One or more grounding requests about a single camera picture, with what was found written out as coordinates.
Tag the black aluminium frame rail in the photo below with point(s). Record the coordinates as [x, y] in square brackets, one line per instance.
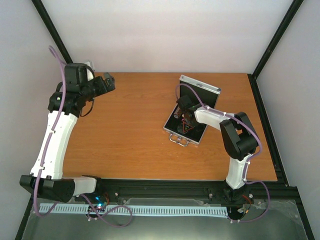
[211, 192]

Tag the black red triangular button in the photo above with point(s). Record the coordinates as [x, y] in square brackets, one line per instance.
[186, 127]

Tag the clear round dealer button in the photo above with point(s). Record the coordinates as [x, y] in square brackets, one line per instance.
[180, 128]

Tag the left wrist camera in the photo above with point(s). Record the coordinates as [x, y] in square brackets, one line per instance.
[90, 69]

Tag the purple chip stack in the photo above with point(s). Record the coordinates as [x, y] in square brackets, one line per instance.
[177, 113]

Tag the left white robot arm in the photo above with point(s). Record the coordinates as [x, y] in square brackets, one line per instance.
[65, 107]

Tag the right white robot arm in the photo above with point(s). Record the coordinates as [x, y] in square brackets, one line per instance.
[239, 139]

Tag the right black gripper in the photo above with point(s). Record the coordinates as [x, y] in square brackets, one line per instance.
[195, 124]

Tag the light blue slotted cable duct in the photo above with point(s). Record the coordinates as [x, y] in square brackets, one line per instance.
[143, 210]

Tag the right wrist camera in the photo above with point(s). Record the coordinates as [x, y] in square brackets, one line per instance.
[184, 103]

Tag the left green lit circuit board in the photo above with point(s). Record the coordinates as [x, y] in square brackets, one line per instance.
[100, 202]

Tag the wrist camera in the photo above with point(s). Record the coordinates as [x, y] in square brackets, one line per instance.
[184, 103]
[90, 69]

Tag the aluminium poker case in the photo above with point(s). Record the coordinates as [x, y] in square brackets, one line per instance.
[200, 93]

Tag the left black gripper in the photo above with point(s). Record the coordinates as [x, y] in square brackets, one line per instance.
[111, 85]

